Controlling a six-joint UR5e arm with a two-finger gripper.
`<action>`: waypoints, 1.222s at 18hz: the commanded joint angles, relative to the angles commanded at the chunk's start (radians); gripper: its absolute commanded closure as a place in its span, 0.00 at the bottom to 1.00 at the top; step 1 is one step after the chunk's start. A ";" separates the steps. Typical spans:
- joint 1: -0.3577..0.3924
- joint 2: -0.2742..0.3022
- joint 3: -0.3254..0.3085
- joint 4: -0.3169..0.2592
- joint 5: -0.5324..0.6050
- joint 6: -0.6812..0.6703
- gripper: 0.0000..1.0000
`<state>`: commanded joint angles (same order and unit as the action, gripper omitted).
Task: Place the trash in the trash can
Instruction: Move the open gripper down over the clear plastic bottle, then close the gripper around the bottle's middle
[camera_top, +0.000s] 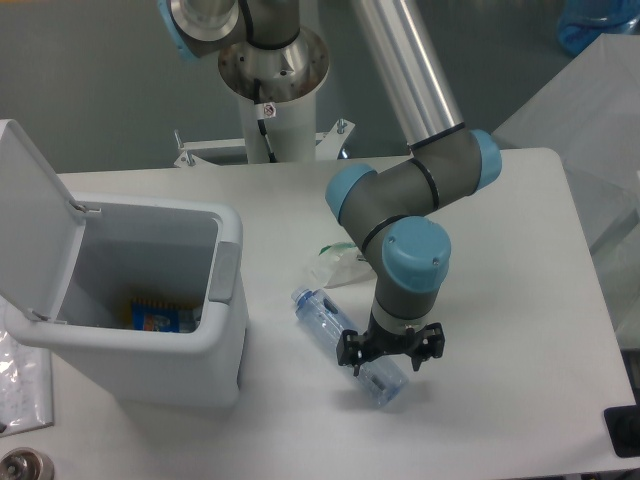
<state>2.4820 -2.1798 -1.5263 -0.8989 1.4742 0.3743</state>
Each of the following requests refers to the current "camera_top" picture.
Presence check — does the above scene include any black device at edge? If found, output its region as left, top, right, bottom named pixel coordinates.
left=604, top=405, right=639, bottom=458

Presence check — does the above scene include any blue water jug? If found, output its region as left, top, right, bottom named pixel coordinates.
left=556, top=0, right=639, bottom=57

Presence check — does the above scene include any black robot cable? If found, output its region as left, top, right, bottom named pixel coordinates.
left=252, top=78, right=279, bottom=164

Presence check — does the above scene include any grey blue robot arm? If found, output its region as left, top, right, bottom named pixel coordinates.
left=158, top=1, right=502, bottom=369

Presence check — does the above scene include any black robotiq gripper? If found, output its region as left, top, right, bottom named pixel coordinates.
left=336, top=315, right=444, bottom=377

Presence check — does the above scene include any blue orange snack wrapper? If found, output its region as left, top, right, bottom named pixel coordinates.
left=129, top=298, right=203, bottom=333

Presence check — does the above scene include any clear blue plastic bottle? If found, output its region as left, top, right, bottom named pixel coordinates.
left=291, top=286, right=408, bottom=407

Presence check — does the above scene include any round metal knob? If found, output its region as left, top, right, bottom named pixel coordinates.
left=1, top=447, right=55, bottom=480

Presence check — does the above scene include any white pedestal base frame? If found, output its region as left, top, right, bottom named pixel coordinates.
left=173, top=118, right=356, bottom=168

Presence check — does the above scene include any white trash can open lid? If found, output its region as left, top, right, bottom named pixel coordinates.
left=1, top=120, right=248, bottom=407

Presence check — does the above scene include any clear plastic sheet tray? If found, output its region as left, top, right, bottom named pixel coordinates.
left=1, top=298, right=54, bottom=437

